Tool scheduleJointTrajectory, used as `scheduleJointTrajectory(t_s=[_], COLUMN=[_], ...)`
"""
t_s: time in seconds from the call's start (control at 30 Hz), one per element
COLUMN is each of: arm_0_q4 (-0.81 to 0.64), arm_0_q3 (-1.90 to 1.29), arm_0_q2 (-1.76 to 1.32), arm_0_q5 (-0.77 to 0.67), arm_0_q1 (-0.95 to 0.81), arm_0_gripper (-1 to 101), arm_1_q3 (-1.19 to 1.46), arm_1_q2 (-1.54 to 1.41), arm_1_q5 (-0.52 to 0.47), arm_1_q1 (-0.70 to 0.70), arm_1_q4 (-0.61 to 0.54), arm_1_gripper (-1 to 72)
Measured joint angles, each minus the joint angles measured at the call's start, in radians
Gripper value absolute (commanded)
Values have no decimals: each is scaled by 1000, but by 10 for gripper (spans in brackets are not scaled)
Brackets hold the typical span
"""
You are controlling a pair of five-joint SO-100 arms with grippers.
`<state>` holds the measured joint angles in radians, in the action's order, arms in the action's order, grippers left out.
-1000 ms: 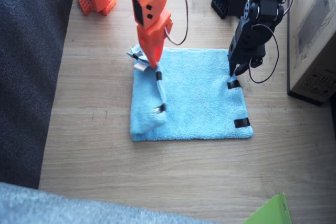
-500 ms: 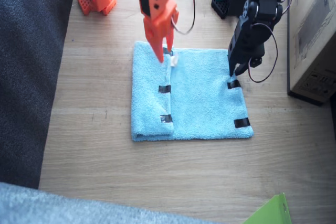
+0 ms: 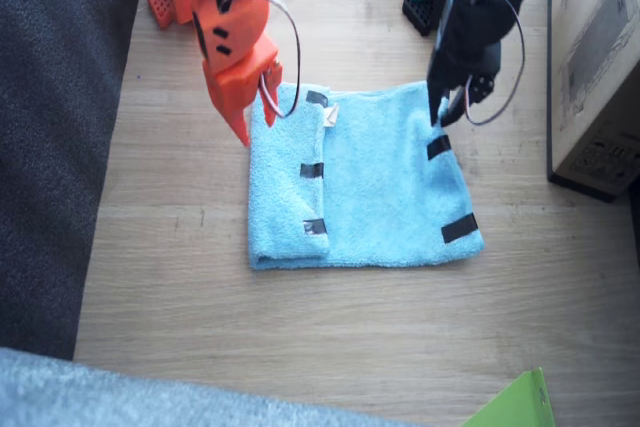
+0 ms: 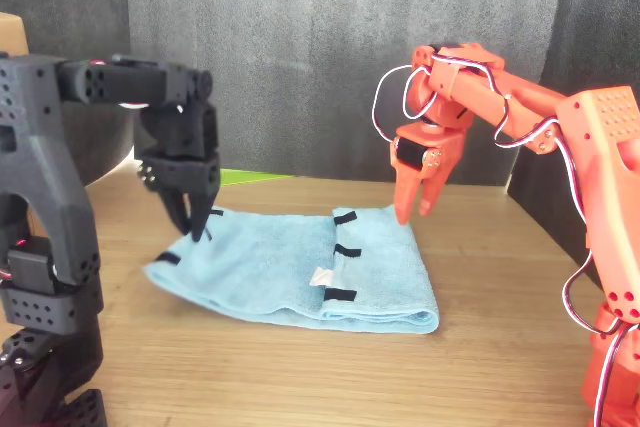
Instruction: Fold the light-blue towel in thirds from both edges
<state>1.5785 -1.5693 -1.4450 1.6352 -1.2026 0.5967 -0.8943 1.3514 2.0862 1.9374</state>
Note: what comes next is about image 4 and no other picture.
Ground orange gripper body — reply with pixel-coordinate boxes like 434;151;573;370
389;121;469;183

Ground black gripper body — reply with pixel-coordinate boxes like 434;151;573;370
137;154;222;197

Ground light blue towel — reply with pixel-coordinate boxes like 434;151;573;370
143;205;441;335

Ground grey foam backdrop panel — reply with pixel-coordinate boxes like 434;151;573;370
122;0;569;187

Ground brown cardboard box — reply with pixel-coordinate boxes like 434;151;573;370
0;11;29;57

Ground green acrylic angle bracket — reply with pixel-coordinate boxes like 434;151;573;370
219;168;294;187

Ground orange arm wrist cable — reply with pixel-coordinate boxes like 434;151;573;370
371;64;437;144

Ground orange arm base cable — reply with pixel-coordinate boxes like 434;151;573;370
560;119;640;427

